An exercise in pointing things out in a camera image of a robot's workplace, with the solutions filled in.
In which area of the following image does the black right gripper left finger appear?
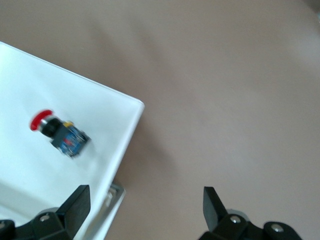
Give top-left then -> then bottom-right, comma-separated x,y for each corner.
57,184 -> 91,238

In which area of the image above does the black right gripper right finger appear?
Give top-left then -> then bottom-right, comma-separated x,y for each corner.
202,186 -> 229,232

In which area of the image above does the red mushroom push button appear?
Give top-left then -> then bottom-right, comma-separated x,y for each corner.
29,109 -> 91,159

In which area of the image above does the white drawer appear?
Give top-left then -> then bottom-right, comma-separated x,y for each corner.
0,41 -> 146,240

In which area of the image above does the white drawer cabinet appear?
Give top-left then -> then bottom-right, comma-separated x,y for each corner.
83,183 -> 126,240

